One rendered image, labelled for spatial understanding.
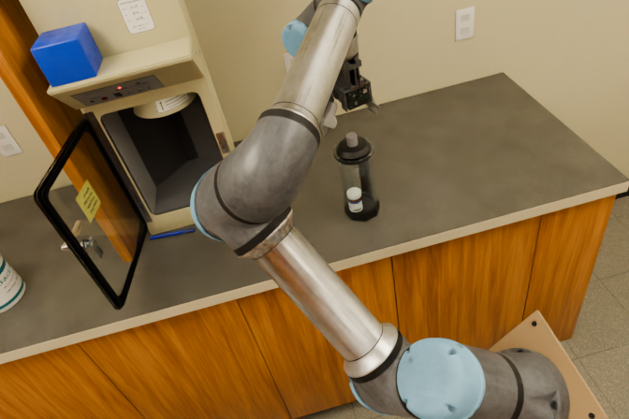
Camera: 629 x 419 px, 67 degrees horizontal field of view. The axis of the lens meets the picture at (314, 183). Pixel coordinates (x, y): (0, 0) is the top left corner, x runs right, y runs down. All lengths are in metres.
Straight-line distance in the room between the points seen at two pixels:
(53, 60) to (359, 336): 0.83
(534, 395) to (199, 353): 1.02
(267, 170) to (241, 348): 1.01
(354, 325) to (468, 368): 0.18
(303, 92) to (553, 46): 1.56
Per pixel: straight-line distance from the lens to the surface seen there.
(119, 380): 1.68
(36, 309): 1.58
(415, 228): 1.35
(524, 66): 2.12
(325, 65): 0.74
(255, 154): 0.64
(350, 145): 1.25
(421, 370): 0.77
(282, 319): 1.49
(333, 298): 0.79
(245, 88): 1.76
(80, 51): 1.15
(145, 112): 1.35
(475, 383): 0.76
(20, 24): 1.35
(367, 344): 0.82
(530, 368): 0.87
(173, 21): 1.21
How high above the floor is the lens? 1.92
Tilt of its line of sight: 39 degrees down
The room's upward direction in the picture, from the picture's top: 13 degrees counter-clockwise
